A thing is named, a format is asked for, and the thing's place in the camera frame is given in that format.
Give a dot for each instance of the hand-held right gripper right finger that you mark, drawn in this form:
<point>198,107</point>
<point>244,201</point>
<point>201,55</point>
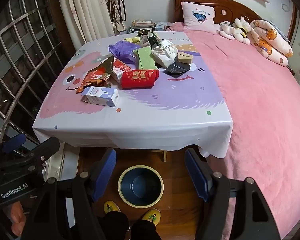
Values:
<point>197,177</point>

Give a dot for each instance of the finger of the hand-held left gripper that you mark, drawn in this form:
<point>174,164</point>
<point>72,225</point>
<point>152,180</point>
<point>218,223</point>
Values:
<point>15,141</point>
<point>43,148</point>

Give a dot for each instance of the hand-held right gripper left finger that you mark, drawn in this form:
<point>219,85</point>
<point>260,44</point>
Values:
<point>105,175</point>

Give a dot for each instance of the dark blue trash bin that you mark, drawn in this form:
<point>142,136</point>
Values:
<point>140,186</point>

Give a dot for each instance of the white blue box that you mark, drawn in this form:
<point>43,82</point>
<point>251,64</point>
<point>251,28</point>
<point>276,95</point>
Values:
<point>100,96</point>

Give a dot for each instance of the red gold snack wrapper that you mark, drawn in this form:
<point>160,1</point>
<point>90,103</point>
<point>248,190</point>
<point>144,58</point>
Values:
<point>96,76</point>

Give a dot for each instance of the red gold printed box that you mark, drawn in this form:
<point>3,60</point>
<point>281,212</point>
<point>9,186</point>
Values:
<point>139,78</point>

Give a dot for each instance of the red white snack packet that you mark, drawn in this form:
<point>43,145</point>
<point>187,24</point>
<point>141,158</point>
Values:
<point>120,71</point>

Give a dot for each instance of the black octagonal box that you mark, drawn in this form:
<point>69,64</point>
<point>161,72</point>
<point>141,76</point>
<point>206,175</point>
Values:
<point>177,68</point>

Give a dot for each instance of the beige box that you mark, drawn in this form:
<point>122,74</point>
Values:
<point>185,57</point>

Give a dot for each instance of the purple plastic bag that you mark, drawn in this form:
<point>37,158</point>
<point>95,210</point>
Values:
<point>122,51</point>

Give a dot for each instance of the white paper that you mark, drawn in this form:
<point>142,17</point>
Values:
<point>165,53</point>

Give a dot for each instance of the yellow paper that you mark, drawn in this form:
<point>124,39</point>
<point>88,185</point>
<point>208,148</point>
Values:
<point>132,39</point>

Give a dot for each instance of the dark green box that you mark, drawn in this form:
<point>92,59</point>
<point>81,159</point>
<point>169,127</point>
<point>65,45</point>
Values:
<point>153,38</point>

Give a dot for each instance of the black gold wrapper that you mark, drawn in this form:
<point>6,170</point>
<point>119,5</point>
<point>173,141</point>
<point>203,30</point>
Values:
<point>145,32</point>

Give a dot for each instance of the person's left hand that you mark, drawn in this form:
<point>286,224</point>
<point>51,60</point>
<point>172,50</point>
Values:
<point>15,215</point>

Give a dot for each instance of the yellow slipper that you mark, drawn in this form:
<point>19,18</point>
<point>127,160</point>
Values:
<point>111,206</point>
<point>152,215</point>

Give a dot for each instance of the wooden table leg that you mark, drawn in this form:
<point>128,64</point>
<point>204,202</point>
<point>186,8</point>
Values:
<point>163,155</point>

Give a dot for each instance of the person's black trousers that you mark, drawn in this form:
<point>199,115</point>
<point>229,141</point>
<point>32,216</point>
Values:
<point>115,226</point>

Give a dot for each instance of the cartoon printed tablecloth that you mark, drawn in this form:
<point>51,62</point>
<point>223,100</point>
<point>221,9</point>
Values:
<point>165,120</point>

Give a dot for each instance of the metal window grille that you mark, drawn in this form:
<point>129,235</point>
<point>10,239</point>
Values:
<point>22,62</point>

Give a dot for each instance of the pink blanket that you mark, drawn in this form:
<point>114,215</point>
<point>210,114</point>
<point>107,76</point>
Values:
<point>260,105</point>

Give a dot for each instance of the white tote bag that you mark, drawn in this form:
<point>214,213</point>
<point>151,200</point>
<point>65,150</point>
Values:
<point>118,26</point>

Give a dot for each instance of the cream curtain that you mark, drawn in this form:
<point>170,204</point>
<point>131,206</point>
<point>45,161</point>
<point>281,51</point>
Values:
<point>82,5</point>

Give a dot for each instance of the stack of books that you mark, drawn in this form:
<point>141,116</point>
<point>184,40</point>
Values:
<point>141,25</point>

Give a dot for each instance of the white yellow plush toy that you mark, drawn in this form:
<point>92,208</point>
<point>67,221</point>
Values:
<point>241,28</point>

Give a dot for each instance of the bear print rolled quilt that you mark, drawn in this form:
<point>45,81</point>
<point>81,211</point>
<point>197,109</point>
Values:
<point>270,40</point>

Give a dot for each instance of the light blue small box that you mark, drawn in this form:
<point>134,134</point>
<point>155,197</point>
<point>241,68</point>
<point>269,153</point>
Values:
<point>161,26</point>

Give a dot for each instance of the white pillow with blue print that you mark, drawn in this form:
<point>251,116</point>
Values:
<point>198,15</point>

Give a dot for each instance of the brown wooden headboard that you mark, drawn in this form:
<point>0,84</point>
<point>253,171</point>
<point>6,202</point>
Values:
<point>225,3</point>

